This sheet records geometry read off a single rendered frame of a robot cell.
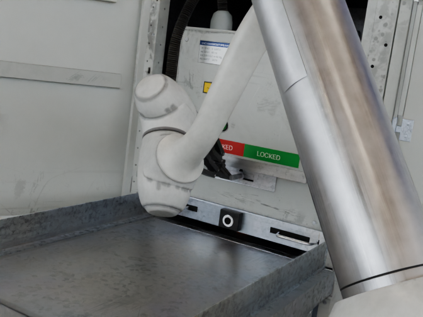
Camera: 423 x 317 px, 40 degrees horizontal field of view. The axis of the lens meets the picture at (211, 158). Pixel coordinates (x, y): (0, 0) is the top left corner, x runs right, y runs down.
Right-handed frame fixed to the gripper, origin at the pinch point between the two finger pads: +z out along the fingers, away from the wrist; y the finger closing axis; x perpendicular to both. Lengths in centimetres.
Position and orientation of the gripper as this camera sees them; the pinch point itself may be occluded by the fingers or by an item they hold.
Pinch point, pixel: (221, 171)
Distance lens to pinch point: 151.0
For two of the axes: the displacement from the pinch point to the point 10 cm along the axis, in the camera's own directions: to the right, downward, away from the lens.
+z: 3.7, 4.3, 8.3
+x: 8.6, 1.9, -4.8
